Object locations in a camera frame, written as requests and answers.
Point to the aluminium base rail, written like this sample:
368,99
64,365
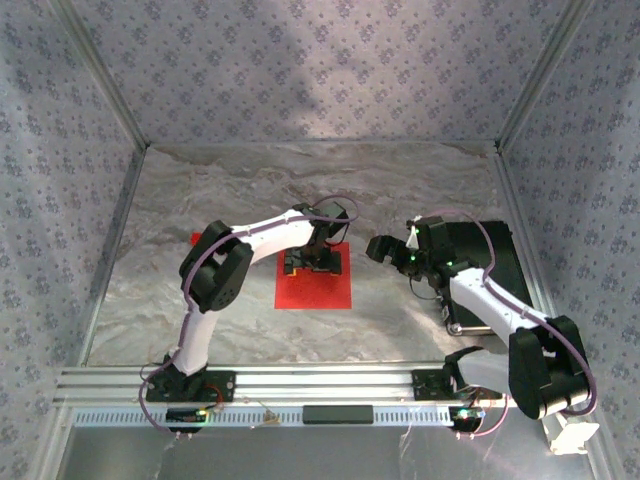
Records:
325,385

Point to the red square paper sheet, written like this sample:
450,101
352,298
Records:
312,295

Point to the white plastic bracket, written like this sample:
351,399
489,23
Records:
570,435

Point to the aluminium table side bar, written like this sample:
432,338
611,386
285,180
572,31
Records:
116,250
512,200

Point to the aluminium frame post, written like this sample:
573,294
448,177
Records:
544,70
104,70

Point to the small red block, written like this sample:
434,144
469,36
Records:
195,238

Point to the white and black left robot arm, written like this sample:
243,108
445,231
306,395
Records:
280,235

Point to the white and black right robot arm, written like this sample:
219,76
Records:
480,295

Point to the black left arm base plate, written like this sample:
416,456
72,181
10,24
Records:
225,387

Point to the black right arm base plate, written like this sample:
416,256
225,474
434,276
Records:
425,387

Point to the black flat case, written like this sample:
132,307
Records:
500,260

